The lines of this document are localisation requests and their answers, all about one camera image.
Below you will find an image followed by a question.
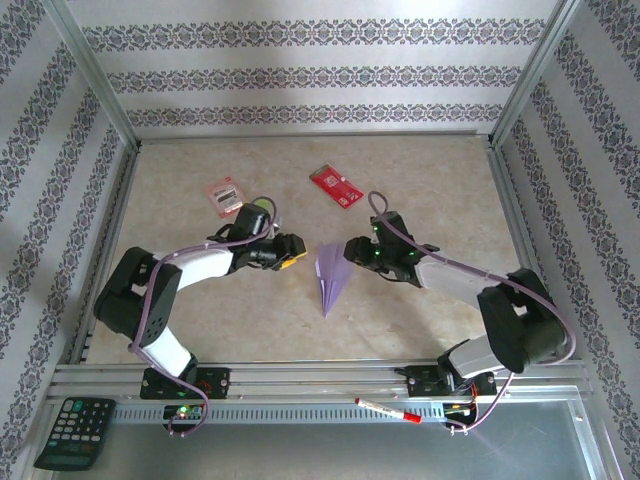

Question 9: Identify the red card package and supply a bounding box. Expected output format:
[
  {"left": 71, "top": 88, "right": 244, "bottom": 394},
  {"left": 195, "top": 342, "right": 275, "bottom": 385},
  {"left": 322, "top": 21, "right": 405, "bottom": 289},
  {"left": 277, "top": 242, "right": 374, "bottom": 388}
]
[{"left": 308, "top": 163, "right": 365, "bottom": 210}]

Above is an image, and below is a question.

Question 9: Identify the controller board with coloured wires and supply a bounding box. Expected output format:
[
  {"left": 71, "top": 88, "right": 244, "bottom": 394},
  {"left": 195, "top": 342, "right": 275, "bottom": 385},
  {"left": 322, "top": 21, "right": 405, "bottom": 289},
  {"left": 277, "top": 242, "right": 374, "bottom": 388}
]
[{"left": 442, "top": 401, "right": 482, "bottom": 419}]

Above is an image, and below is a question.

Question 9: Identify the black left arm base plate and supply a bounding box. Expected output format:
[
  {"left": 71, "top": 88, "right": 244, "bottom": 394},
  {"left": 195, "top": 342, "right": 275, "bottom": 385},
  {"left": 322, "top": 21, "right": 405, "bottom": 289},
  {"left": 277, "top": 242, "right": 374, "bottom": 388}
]
[{"left": 139, "top": 366, "right": 232, "bottom": 401}]

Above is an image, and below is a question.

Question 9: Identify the grey metal sheet panel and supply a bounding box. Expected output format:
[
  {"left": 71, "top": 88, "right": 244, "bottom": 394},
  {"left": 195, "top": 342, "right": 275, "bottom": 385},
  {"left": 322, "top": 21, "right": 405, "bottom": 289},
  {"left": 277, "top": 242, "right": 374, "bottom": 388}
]
[{"left": 29, "top": 397, "right": 616, "bottom": 480}]

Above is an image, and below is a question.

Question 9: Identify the controller board with green light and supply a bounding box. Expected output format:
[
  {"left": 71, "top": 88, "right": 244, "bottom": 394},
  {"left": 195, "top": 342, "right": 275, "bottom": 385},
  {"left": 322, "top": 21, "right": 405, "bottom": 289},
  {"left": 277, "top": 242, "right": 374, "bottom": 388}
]
[{"left": 163, "top": 403, "right": 206, "bottom": 421}]

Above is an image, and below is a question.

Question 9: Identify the lilac paper sheet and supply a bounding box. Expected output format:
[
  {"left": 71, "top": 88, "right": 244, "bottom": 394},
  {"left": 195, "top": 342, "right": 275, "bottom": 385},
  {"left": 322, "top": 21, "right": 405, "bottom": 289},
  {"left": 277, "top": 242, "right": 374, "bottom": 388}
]
[{"left": 313, "top": 241, "right": 355, "bottom": 319}]

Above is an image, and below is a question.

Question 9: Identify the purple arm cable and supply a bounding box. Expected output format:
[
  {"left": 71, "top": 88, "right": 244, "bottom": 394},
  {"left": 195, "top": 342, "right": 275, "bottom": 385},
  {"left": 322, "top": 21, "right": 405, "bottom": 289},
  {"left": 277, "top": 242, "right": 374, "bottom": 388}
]
[
  {"left": 128, "top": 197, "right": 279, "bottom": 441},
  {"left": 367, "top": 190, "right": 578, "bottom": 436}
]

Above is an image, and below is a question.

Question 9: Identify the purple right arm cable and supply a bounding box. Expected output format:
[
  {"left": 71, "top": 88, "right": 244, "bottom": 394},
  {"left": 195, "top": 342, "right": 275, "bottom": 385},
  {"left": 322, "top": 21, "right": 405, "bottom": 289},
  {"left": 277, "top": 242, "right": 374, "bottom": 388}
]
[{"left": 367, "top": 190, "right": 578, "bottom": 436}]

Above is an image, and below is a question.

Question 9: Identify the aluminium frame post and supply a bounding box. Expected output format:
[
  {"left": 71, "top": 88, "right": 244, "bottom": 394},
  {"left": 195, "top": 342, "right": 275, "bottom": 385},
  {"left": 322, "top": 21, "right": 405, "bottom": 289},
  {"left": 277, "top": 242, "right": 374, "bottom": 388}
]
[
  {"left": 42, "top": 0, "right": 142, "bottom": 151},
  {"left": 487, "top": 0, "right": 586, "bottom": 151}
]

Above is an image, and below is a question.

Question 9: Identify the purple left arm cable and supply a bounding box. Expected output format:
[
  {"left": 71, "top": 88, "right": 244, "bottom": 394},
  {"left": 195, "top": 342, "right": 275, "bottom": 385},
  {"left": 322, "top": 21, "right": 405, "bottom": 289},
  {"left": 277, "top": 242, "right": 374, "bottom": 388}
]
[{"left": 128, "top": 197, "right": 279, "bottom": 441}]

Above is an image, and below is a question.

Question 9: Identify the pink blister card package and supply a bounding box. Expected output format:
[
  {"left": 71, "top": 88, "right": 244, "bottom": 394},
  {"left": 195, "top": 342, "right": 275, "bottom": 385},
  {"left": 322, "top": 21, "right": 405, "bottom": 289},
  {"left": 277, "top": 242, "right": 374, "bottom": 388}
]
[{"left": 203, "top": 175, "right": 250, "bottom": 220}]

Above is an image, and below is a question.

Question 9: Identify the aluminium mounting rail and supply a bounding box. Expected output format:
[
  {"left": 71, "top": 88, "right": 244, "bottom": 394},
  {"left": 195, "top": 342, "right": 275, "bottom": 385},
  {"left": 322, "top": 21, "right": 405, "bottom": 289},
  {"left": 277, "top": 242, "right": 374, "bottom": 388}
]
[{"left": 47, "top": 359, "right": 594, "bottom": 401}]

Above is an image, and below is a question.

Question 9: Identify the black calculator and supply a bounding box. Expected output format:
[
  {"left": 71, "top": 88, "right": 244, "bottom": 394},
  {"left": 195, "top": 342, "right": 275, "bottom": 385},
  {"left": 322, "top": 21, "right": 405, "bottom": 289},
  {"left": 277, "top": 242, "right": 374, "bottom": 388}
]
[{"left": 33, "top": 397, "right": 117, "bottom": 471}]

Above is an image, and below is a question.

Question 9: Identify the white marker with red cap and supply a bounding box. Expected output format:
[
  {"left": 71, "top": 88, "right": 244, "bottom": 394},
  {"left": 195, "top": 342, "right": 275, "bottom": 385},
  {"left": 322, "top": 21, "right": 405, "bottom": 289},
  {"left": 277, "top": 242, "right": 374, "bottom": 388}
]
[{"left": 354, "top": 397, "right": 423, "bottom": 425}]

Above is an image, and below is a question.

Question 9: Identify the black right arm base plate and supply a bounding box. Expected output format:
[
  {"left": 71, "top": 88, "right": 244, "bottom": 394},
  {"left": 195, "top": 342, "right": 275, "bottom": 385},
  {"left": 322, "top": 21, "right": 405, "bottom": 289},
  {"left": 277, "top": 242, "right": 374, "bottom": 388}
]
[{"left": 394, "top": 364, "right": 499, "bottom": 400}]

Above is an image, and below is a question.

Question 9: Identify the grey slotted cable duct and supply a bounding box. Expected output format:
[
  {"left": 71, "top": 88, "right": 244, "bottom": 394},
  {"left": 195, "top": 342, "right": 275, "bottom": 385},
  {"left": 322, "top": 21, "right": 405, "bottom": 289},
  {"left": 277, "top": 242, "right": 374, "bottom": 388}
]
[{"left": 112, "top": 402, "right": 449, "bottom": 425}]

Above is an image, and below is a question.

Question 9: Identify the aluminium back rail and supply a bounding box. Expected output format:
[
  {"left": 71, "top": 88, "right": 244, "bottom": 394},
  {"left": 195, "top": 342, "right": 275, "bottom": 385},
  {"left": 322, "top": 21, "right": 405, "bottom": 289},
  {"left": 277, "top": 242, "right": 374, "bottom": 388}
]
[{"left": 134, "top": 130, "right": 494, "bottom": 146}]

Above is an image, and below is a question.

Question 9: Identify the aluminium side rail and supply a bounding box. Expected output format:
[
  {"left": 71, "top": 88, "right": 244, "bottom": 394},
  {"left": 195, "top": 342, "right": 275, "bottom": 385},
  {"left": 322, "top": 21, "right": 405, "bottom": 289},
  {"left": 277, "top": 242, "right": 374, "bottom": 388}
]
[
  {"left": 487, "top": 142, "right": 571, "bottom": 361},
  {"left": 67, "top": 144, "right": 144, "bottom": 366}
]

